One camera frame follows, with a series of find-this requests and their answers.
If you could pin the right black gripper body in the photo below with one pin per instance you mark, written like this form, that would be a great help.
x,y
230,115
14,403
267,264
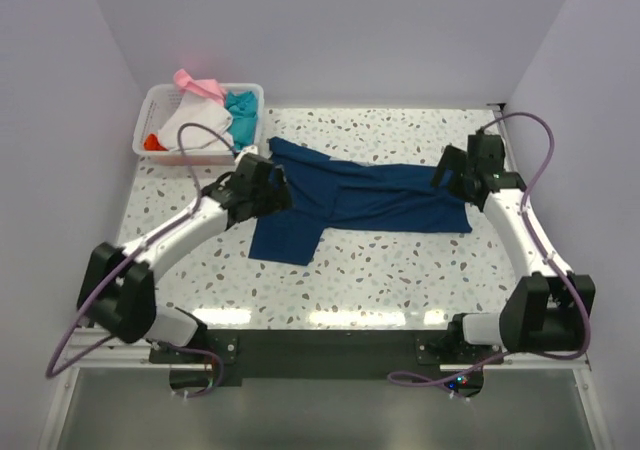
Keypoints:
x,y
447,168

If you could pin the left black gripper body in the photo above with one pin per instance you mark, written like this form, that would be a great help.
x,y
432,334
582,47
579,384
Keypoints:
x,y
275,186

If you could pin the blue mickey t-shirt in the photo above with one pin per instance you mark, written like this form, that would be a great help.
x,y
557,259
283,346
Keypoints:
x,y
338,194

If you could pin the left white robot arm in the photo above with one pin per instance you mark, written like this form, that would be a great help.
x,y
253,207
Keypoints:
x,y
119,288

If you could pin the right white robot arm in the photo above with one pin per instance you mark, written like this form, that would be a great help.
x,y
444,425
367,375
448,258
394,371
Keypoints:
x,y
548,310

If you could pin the teal t-shirt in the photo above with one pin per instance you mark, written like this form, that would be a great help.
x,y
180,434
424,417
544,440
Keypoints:
x,y
243,108

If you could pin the white t-shirt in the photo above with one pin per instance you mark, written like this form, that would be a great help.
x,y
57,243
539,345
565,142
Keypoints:
x,y
209,130

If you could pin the pink t-shirt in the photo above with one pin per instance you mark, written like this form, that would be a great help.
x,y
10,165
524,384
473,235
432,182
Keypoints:
x,y
205,88

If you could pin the orange t-shirt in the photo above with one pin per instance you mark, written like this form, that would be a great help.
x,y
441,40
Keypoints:
x,y
152,144

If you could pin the white plastic laundry basket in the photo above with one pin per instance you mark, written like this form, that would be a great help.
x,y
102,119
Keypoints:
x,y
160,104

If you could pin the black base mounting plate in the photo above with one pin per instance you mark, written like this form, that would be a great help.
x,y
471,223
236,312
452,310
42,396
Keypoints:
x,y
230,357

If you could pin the aluminium frame rail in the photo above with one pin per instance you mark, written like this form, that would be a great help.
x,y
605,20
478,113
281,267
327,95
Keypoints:
x,y
505,135

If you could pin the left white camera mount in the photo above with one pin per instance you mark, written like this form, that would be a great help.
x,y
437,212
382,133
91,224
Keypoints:
x,y
248,150

